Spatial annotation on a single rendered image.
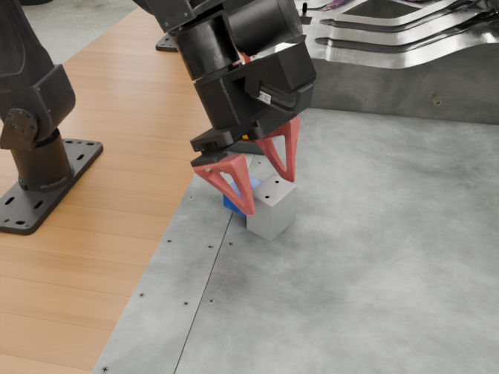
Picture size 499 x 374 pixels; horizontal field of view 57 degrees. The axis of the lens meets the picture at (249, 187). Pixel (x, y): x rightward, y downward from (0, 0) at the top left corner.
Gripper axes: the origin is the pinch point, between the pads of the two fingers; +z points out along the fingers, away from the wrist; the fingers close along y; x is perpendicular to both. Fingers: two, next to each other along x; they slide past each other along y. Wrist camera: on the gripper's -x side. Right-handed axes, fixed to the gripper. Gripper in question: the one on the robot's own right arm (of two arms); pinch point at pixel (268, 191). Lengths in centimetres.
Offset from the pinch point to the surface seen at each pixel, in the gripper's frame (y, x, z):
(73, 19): 174, 328, -90
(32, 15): 159, 358, -107
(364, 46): 40.6, 6.4, -7.5
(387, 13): 67, 14, -10
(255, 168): 8.0, 9.4, 0.1
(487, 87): 40.9, -11.3, 4.6
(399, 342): -5.9, -14.7, 13.8
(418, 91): 36.3, -2.7, 1.7
